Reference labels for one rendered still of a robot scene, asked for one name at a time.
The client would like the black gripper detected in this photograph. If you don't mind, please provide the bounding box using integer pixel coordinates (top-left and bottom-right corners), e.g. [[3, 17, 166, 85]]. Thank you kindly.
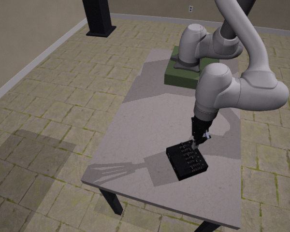
[[191, 115, 213, 149]]

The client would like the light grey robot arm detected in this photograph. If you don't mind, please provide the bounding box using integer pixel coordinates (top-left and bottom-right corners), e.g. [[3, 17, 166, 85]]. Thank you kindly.
[[170, 0, 289, 121]]

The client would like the black lighting desk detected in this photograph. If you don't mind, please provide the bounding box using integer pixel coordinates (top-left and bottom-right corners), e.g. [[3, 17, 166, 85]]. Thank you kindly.
[[166, 140, 208, 181]]

